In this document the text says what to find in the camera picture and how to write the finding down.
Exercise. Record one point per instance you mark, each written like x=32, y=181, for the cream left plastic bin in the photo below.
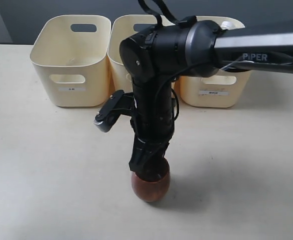
x=70, y=58

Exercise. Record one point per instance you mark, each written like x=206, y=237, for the cream right plastic bin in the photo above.
x=206, y=83

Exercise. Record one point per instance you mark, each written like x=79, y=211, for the cream plastic bin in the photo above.
x=206, y=83
x=122, y=28
x=70, y=58

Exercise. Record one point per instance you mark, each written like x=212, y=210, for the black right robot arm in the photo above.
x=157, y=55

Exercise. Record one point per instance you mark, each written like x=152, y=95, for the cream middle plastic bin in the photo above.
x=122, y=28

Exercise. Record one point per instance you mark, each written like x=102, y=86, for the brown wooden cup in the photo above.
x=150, y=188

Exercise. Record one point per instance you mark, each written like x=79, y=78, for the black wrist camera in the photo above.
x=119, y=103

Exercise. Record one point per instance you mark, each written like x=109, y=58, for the clear plastic bottle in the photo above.
x=227, y=25

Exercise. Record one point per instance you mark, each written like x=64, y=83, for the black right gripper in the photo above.
x=151, y=140

